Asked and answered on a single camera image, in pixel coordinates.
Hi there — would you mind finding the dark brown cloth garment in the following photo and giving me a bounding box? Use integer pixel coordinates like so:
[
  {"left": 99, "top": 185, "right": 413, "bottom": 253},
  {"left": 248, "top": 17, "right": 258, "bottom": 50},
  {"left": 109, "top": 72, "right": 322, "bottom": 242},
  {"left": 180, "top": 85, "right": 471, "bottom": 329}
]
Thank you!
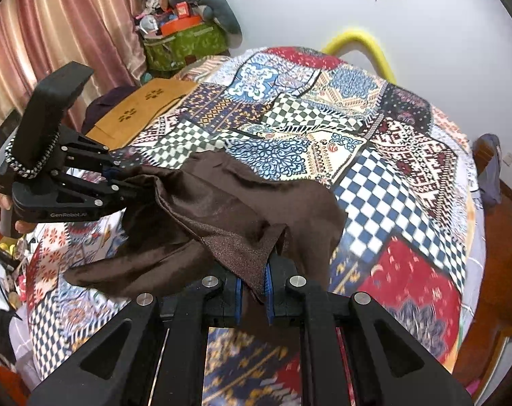
[{"left": 64, "top": 151, "right": 346, "bottom": 298}]

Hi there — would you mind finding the person's left hand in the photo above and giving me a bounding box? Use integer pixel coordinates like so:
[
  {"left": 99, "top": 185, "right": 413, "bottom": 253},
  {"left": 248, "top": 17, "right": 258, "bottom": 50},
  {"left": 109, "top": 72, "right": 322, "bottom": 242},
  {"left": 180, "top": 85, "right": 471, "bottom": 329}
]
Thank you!
[{"left": 0, "top": 194, "right": 37, "bottom": 238}]

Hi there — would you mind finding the dark purple cloth pile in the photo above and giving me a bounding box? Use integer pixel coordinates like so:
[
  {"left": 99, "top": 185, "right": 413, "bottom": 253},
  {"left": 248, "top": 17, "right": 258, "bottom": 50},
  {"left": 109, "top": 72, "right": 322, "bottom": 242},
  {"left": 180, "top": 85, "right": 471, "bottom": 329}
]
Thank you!
[{"left": 82, "top": 85, "right": 139, "bottom": 135}]

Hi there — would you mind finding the colourful patchwork bedspread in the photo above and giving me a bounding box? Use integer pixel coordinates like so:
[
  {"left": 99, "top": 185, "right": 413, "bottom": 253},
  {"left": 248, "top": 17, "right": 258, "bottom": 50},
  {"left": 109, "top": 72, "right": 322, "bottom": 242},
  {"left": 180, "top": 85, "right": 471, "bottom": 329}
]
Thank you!
[{"left": 26, "top": 47, "right": 485, "bottom": 405}]

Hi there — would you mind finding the pink striped curtain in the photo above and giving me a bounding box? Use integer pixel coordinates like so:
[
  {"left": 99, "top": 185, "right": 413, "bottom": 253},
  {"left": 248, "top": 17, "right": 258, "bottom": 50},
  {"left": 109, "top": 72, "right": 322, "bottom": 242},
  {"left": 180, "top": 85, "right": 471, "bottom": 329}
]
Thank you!
[{"left": 0, "top": 0, "right": 146, "bottom": 129}]

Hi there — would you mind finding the green patterned storage bag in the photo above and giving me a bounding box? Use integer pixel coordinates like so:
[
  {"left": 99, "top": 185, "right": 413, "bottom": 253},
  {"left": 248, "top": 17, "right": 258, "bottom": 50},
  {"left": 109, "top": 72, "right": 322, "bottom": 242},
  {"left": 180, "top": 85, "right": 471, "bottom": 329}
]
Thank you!
[{"left": 143, "top": 23, "right": 229, "bottom": 71}]

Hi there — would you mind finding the orange box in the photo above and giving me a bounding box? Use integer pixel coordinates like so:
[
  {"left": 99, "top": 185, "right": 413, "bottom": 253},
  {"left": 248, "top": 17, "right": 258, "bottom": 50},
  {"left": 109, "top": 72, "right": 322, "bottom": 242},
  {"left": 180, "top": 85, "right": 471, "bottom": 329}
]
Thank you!
[{"left": 159, "top": 1, "right": 203, "bottom": 36}]

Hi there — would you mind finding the dark teal plush toy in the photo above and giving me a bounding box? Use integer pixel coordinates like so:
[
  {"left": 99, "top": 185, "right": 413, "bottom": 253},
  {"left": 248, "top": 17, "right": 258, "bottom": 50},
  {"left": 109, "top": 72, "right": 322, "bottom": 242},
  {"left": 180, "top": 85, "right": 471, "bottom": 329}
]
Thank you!
[{"left": 169, "top": 0, "right": 241, "bottom": 35}]

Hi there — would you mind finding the grey blue backpack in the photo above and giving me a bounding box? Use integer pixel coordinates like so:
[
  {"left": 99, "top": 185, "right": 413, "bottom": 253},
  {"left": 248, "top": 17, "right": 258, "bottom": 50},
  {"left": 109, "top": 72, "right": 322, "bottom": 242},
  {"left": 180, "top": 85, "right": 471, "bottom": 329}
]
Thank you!
[{"left": 472, "top": 133, "right": 502, "bottom": 210}]

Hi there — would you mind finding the yellow curved bed headboard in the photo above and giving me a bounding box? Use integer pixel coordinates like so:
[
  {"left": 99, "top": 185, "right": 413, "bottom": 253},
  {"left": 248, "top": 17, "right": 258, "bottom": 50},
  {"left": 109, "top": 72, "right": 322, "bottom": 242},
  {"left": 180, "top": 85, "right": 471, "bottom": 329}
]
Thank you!
[{"left": 321, "top": 27, "right": 396, "bottom": 84}]

